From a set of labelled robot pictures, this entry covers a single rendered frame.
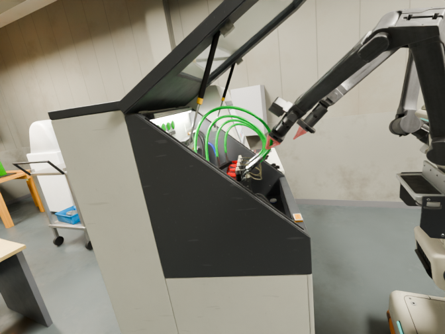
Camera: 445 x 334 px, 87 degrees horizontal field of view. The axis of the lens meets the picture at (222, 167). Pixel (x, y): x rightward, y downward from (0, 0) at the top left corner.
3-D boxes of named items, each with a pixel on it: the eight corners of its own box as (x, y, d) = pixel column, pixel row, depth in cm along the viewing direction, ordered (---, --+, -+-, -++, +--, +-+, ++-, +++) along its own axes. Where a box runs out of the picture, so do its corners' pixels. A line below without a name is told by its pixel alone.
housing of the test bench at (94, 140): (197, 409, 117) (120, 100, 77) (144, 405, 121) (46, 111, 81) (226, 242, 250) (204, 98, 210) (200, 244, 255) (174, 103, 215)
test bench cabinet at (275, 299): (318, 417, 108) (312, 275, 87) (197, 410, 117) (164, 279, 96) (293, 295, 174) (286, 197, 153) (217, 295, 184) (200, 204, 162)
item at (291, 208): (309, 267, 91) (308, 230, 86) (298, 267, 91) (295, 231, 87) (287, 200, 150) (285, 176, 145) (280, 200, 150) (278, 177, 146)
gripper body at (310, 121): (297, 119, 119) (308, 107, 115) (312, 132, 118) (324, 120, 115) (296, 120, 113) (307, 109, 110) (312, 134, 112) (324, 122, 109)
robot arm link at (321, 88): (396, 46, 52) (411, 20, 56) (376, 30, 52) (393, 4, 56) (294, 125, 93) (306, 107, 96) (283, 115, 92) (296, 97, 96)
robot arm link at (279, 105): (298, 116, 88) (309, 101, 91) (274, 99, 89) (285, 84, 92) (286, 130, 100) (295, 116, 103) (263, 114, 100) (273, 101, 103)
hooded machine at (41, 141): (110, 199, 432) (86, 114, 391) (77, 217, 374) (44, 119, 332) (81, 198, 464) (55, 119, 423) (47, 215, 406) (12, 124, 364)
